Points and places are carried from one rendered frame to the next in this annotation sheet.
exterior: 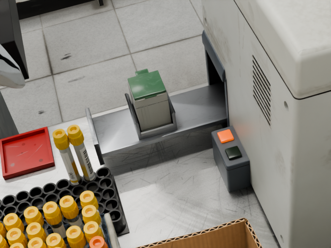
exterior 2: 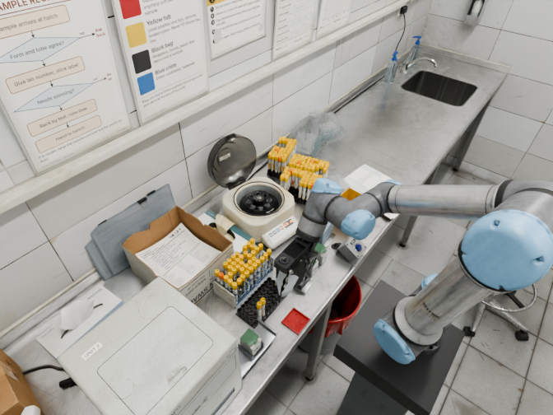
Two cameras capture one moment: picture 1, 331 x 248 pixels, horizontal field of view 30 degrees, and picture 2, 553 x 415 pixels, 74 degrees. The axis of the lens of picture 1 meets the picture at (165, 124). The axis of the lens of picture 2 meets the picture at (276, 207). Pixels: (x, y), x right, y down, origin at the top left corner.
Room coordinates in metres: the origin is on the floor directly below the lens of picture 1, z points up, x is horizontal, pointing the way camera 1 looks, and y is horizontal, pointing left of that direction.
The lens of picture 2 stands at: (0.93, -0.29, 1.96)
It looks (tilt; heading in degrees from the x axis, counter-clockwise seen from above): 44 degrees down; 134
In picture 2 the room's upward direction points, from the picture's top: 2 degrees clockwise
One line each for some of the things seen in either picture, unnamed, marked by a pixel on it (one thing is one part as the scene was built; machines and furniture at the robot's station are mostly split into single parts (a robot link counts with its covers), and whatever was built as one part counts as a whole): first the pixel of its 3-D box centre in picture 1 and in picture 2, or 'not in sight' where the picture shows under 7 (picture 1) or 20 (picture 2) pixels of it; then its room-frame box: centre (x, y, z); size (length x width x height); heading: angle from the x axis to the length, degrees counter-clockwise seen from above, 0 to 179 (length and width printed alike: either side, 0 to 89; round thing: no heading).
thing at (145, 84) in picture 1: (146, 83); (250, 338); (0.55, 0.01, 0.98); 0.05 x 0.04 x 0.01; 8
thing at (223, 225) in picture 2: not in sight; (223, 234); (0.15, 0.23, 0.92); 0.24 x 0.12 x 0.10; 8
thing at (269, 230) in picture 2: not in sight; (262, 211); (0.16, 0.41, 0.94); 0.30 x 0.24 x 0.12; 179
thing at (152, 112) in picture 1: (149, 102); (250, 343); (0.55, 0.01, 0.95); 0.05 x 0.04 x 0.06; 8
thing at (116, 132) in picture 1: (169, 111); (246, 353); (0.55, -0.01, 0.92); 0.21 x 0.07 x 0.05; 98
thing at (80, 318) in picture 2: not in sight; (81, 319); (0.14, -0.30, 0.94); 0.22 x 0.12 x 0.13; 102
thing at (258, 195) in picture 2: not in sight; (258, 203); (0.15, 0.41, 0.97); 0.15 x 0.15 x 0.07
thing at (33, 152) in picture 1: (26, 152); (295, 320); (0.57, 0.19, 0.88); 0.07 x 0.07 x 0.01; 8
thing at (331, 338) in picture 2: not in sight; (318, 313); (0.40, 0.61, 0.22); 0.38 x 0.37 x 0.44; 98
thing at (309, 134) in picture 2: not in sight; (304, 134); (-0.07, 0.91, 0.97); 0.26 x 0.17 x 0.19; 114
